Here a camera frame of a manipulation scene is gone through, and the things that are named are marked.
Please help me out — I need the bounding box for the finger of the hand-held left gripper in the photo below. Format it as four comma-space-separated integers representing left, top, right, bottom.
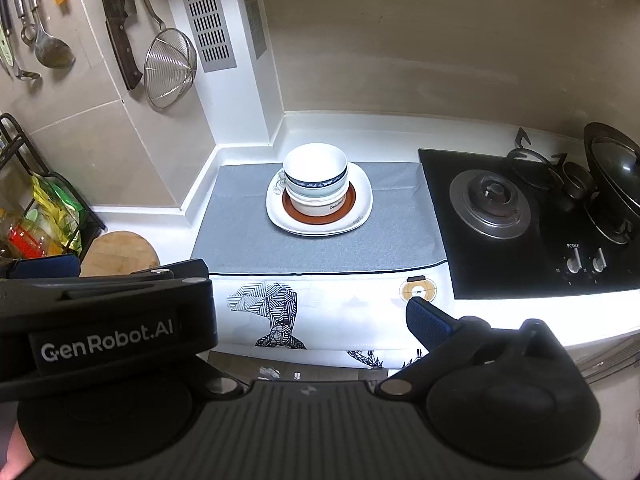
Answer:
129, 258, 211, 286
0, 254, 82, 281

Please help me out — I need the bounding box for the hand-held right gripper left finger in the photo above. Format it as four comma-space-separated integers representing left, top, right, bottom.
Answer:
199, 351, 248, 399

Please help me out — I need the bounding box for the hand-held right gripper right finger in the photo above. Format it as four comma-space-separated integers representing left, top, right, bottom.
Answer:
375, 298, 556, 399

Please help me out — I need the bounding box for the white square plate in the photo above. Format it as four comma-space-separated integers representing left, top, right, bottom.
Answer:
265, 161, 375, 237

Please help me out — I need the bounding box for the brown plate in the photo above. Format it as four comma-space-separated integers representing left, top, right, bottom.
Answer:
281, 180, 357, 225

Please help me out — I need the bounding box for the white bowl with black print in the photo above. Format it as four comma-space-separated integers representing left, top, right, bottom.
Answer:
289, 191, 347, 218

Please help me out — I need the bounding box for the teal ribbed bowl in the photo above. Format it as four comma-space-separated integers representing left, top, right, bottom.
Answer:
285, 180, 349, 200

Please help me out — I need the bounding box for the blue patterned white bowl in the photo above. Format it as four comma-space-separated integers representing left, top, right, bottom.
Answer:
283, 143, 349, 188

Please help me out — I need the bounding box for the person's left forearm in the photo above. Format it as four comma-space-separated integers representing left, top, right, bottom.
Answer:
0, 422, 36, 480

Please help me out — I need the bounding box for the red packet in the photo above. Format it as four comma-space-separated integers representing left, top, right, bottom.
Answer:
7, 225, 48, 260

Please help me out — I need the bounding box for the round wooden cutting board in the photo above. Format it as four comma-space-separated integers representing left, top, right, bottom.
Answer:
79, 230, 161, 278

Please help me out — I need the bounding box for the yellow green packet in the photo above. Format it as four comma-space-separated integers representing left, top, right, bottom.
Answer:
30, 172, 86, 256

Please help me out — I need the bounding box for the grey mat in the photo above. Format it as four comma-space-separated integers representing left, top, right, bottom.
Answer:
191, 161, 448, 276

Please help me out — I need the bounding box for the white printed cloth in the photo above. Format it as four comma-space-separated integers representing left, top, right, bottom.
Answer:
207, 262, 453, 368

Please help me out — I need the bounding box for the black glass cooktop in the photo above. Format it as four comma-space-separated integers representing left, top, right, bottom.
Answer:
418, 147, 640, 301

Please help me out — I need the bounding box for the silver gas burner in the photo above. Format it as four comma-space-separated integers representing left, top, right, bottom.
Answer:
449, 169, 532, 239

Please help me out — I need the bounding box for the black pot support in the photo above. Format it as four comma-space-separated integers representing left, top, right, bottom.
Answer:
506, 127, 568, 176

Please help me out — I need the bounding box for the dark gas burner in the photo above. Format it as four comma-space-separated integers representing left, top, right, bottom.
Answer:
547, 160, 601, 213

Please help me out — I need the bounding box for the metal mesh strainer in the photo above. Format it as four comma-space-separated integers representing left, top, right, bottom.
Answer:
131, 0, 199, 111

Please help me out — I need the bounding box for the black wok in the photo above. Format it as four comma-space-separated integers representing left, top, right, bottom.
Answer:
584, 185, 640, 247

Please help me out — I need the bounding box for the metal ladle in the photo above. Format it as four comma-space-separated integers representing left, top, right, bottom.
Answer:
22, 0, 77, 70

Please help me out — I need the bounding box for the black wok pan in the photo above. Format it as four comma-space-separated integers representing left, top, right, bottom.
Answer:
583, 121, 640, 196

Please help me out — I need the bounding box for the slim metal utensil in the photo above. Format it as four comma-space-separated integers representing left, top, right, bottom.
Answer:
9, 0, 42, 82

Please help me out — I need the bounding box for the wide grey vent grille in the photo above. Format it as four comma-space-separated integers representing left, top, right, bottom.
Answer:
172, 0, 237, 74

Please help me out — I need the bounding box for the narrow grey vent grille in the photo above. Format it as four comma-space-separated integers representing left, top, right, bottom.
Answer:
236, 0, 268, 60

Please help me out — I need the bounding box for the black wire rack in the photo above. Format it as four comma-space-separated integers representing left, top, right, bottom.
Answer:
0, 112, 107, 261

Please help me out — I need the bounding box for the green handled utensil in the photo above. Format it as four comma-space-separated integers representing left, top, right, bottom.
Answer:
0, 0, 15, 78

